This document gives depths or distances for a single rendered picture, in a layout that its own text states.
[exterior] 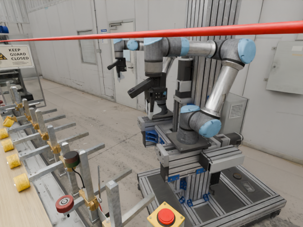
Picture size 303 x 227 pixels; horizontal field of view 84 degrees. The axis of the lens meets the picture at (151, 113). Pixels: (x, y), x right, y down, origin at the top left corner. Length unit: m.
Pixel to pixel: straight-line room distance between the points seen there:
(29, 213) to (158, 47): 0.93
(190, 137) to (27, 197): 0.94
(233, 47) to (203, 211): 1.41
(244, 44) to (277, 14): 2.01
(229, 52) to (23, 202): 1.27
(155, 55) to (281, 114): 2.59
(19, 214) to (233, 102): 1.42
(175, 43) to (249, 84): 2.38
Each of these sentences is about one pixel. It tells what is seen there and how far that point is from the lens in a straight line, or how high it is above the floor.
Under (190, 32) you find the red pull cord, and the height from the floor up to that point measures 1.64.
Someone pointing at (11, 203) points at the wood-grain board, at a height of 0.90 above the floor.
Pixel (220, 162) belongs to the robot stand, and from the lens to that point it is 1.17.
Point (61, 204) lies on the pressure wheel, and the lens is 1.03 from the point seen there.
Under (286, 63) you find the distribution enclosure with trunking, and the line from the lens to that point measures 2.69.
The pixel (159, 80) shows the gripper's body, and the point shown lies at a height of 1.48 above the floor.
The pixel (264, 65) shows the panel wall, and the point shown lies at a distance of 2.95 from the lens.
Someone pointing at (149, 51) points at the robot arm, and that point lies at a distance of 0.68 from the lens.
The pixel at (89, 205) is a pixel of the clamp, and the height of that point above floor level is 0.86.
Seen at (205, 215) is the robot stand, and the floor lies 0.21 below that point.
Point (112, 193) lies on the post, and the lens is 0.70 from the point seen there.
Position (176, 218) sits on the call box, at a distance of 0.51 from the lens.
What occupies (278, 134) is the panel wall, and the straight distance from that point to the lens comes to 3.18.
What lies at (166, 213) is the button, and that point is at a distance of 0.50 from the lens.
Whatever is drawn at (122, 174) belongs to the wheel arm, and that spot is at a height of 0.86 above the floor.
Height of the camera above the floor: 1.63
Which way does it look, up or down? 23 degrees down
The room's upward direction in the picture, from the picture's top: straight up
